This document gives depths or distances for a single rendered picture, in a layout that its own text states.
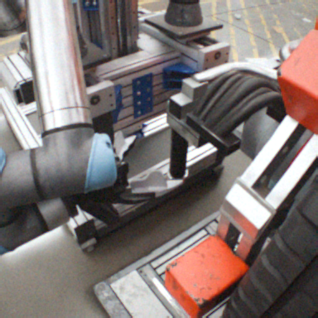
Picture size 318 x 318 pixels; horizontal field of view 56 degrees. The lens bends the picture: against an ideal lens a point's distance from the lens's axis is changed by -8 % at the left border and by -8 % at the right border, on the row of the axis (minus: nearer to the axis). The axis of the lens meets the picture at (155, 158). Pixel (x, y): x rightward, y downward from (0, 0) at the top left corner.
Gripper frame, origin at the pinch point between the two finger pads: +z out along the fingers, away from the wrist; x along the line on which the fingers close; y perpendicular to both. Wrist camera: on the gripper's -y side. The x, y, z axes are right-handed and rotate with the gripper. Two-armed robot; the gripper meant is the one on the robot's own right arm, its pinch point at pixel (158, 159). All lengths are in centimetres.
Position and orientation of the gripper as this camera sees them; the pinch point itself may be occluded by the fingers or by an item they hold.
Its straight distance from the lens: 62.4
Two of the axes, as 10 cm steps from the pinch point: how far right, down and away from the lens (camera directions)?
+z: 8.1, -4.1, 4.2
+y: 0.0, -7.2, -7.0
